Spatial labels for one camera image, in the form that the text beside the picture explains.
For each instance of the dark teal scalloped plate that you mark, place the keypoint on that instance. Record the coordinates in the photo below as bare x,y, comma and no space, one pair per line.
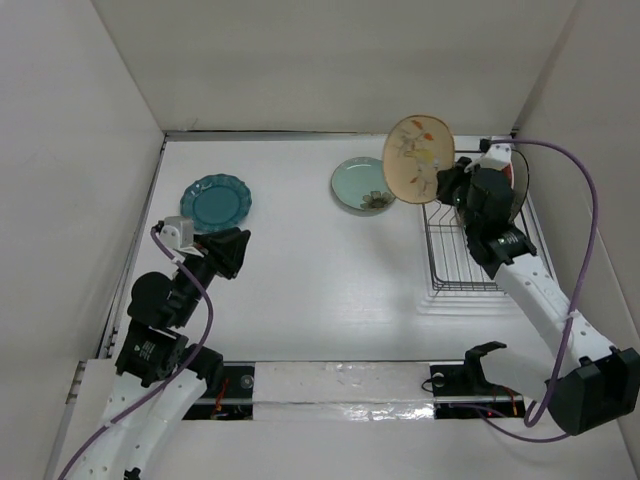
216,202

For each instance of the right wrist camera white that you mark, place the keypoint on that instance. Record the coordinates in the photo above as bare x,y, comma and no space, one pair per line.
496,154

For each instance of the beige bird plate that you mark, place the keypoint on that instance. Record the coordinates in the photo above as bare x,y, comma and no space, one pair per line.
415,151

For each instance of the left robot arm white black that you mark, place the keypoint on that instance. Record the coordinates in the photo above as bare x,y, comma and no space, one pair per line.
163,366

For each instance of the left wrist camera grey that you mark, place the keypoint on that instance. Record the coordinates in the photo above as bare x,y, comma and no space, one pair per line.
175,232

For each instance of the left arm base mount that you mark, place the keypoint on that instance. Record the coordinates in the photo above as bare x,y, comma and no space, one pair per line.
232,401

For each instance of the black wire dish rack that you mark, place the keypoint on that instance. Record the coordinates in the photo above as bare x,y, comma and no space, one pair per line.
451,270

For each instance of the red plate blue flower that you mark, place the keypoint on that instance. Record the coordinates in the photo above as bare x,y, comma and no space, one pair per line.
509,173

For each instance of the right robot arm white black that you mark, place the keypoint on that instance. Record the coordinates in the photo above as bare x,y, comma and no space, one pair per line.
591,381

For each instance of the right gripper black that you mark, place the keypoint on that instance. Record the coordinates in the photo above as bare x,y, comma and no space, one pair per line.
447,178

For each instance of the grey tree plate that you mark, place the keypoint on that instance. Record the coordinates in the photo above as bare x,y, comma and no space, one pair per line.
521,177

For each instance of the light blue flower plate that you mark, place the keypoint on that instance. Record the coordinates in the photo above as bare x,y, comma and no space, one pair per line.
359,183

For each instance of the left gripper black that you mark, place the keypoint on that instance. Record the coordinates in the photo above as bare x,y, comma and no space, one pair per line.
224,248

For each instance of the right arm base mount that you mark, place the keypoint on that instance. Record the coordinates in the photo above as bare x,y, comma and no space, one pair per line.
460,390

